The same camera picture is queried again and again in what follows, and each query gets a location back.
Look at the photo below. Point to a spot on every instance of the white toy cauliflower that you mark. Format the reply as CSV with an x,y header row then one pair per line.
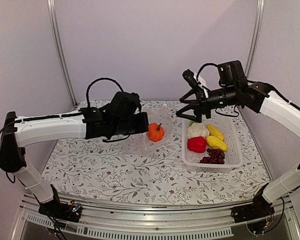
x,y
197,130

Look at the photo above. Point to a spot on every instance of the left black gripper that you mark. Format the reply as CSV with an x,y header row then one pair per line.
x,y
143,124

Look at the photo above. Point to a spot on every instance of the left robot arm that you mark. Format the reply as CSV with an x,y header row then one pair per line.
x,y
122,116

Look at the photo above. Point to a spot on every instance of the orange toy pumpkin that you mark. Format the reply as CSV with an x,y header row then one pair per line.
x,y
155,132

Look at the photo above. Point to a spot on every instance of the clear zip top bag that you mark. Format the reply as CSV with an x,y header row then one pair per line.
x,y
139,144

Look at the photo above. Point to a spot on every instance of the left aluminium frame post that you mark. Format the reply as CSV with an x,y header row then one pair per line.
x,y
52,12

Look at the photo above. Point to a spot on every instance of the floral table mat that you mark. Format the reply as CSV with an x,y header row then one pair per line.
x,y
93,169

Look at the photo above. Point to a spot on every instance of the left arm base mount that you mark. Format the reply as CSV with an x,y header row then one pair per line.
x,y
70,211

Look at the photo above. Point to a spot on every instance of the aluminium frame post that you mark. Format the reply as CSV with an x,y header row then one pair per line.
x,y
52,12
258,20

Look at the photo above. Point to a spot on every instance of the red toy bell pepper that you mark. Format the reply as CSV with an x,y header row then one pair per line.
x,y
197,144

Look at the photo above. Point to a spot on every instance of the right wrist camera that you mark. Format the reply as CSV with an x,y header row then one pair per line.
x,y
196,82

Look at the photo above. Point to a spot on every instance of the front aluminium rail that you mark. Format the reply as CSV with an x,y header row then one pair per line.
x,y
110,220

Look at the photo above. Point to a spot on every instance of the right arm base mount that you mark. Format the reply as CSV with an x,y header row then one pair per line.
x,y
259,208

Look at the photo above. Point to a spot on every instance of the dark red toy grapes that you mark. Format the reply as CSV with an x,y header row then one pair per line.
x,y
215,156

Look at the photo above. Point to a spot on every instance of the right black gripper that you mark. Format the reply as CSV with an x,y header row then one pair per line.
x,y
195,104

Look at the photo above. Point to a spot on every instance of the right aluminium frame post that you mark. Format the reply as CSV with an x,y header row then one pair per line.
x,y
258,20

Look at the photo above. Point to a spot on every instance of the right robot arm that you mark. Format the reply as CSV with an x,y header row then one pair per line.
x,y
262,98

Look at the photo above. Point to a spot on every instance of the white plastic basket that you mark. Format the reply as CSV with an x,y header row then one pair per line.
x,y
233,155

